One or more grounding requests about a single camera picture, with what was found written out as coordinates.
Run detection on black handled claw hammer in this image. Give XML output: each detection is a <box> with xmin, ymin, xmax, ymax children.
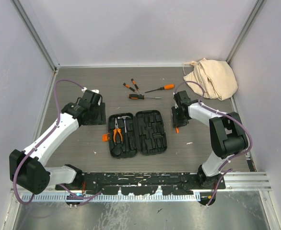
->
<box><xmin>118</xmin><ymin>115</ymin><xmax>130</xmax><ymax>133</ymax></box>

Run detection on orange black pliers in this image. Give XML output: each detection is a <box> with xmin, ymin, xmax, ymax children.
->
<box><xmin>113</xmin><ymin>118</ymin><xmax>123</xmax><ymax>145</ymax></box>

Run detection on beige cloth bag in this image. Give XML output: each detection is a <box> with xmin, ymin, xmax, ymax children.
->
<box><xmin>183</xmin><ymin>58</ymin><xmax>238</xmax><ymax>101</ymax></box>

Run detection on slotted grey cable duct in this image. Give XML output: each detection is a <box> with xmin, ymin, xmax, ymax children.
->
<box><xmin>32</xmin><ymin>192</ymin><xmax>200</xmax><ymax>202</ymax></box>

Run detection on small precision screwdriver left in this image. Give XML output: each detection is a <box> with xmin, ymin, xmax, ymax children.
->
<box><xmin>123</xmin><ymin>83</ymin><xmax>138</xmax><ymax>94</ymax></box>

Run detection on black plastic tool case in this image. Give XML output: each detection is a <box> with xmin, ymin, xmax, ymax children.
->
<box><xmin>102</xmin><ymin>110</ymin><xmax>167</xmax><ymax>159</ymax></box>

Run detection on orange handled screwdriver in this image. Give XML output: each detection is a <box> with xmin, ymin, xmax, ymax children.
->
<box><xmin>145</xmin><ymin>84</ymin><xmax>175</xmax><ymax>93</ymax></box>

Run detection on black handled screwdriver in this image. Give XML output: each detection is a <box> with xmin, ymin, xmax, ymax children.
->
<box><xmin>128</xmin><ymin>94</ymin><xmax>161</xmax><ymax>100</ymax></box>

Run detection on small precision screwdriver right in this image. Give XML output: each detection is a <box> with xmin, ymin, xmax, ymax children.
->
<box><xmin>131</xmin><ymin>78</ymin><xmax>142</xmax><ymax>95</ymax></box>

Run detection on small precision screwdriver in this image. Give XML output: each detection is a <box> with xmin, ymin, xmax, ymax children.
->
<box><xmin>123</xmin><ymin>83</ymin><xmax>138</xmax><ymax>94</ymax></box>
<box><xmin>131</xmin><ymin>78</ymin><xmax>142</xmax><ymax>95</ymax></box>

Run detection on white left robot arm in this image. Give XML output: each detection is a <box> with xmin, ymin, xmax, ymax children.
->
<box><xmin>9</xmin><ymin>89</ymin><xmax>106</xmax><ymax>195</ymax></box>

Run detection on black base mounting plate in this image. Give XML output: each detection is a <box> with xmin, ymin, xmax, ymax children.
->
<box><xmin>55</xmin><ymin>172</ymin><xmax>226</xmax><ymax>196</ymax></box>

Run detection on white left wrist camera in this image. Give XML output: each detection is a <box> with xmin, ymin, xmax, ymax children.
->
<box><xmin>81</xmin><ymin>87</ymin><xmax>99</xmax><ymax>93</ymax></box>

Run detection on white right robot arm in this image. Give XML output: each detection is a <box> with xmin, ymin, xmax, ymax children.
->
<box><xmin>171</xmin><ymin>91</ymin><xmax>249</xmax><ymax>189</ymax></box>

